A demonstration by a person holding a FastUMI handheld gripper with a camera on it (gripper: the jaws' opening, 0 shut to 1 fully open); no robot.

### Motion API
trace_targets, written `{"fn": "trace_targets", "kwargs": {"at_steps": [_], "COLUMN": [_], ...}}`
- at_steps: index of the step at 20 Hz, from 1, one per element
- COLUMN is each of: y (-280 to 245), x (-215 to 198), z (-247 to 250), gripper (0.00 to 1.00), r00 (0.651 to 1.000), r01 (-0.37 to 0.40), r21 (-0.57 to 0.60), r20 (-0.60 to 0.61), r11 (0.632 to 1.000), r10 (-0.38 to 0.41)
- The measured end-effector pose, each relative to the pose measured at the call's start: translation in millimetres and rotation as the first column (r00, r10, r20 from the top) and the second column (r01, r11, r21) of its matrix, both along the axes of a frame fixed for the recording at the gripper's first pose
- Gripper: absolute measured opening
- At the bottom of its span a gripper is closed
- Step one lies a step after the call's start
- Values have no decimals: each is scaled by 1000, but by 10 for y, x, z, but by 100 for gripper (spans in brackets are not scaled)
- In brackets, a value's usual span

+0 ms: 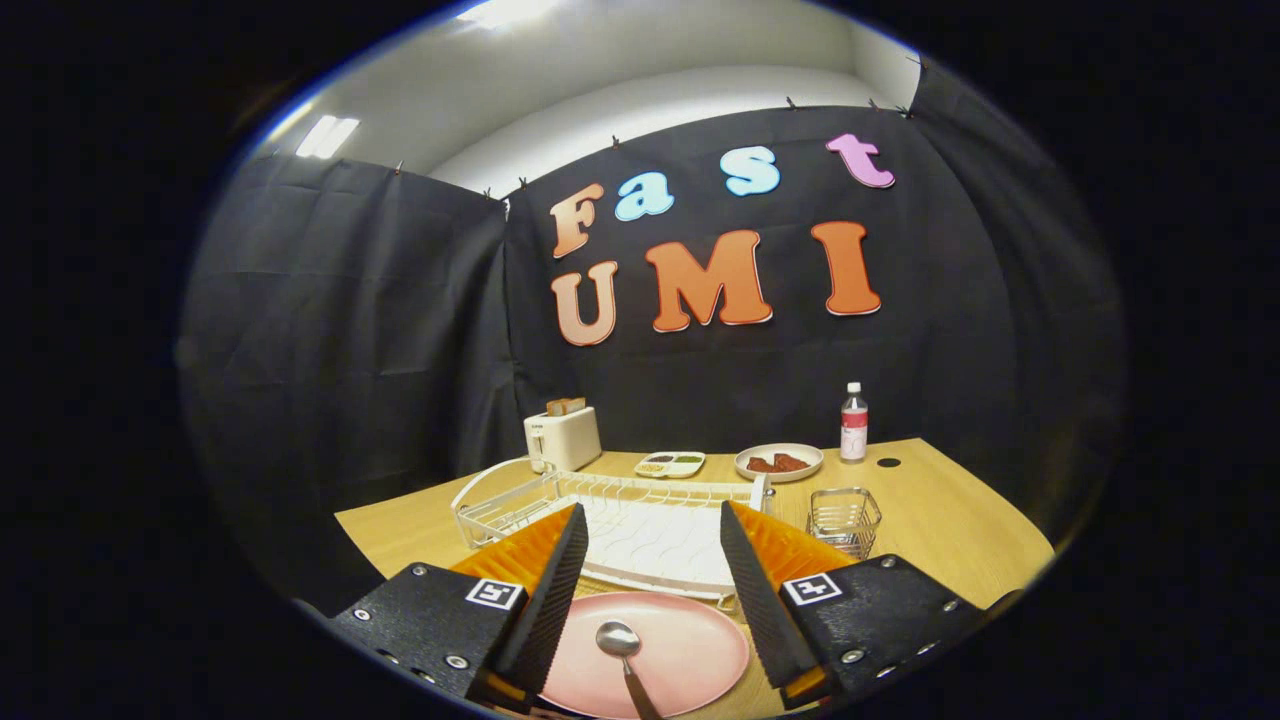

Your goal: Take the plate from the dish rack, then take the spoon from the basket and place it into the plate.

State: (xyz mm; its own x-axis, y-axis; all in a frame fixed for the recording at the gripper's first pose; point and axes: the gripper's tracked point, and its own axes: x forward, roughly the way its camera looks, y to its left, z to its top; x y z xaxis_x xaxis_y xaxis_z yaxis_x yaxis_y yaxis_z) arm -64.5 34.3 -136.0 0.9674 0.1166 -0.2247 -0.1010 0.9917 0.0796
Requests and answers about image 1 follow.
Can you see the red meat piece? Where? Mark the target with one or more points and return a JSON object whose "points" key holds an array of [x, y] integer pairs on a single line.
{"points": [[792, 462], [761, 465]]}

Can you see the small ceiling light panel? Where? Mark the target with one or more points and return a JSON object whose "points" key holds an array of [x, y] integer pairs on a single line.
{"points": [[327, 137]]}

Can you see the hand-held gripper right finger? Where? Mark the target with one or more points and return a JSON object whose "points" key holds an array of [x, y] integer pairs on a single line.
{"points": [[760, 610]]}

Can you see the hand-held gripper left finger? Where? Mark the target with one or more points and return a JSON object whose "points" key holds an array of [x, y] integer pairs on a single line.
{"points": [[550, 610]]}

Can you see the black backdrop cloth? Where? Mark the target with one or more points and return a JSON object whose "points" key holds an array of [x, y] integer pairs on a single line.
{"points": [[350, 350]]}

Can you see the pink plate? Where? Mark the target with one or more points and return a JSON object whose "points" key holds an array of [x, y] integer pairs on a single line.
{"points": [[680, 650]]}

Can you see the white toaster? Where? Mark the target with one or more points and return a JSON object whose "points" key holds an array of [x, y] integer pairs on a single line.
{"points": [[570, 440]]}

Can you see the clear plastic bottle red label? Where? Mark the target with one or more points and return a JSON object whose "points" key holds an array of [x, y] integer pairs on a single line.
{"points": [[854, 430]]}

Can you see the white plate with meat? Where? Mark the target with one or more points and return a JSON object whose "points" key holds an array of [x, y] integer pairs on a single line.
{"points": [[780, 478]]}

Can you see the white divided dish with beans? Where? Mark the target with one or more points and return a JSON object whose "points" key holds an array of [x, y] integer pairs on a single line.
{"points": [[690, 472]]}

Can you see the large ceiling light panel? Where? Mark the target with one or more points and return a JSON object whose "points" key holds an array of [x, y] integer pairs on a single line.
{"points": [[505, 10]]}

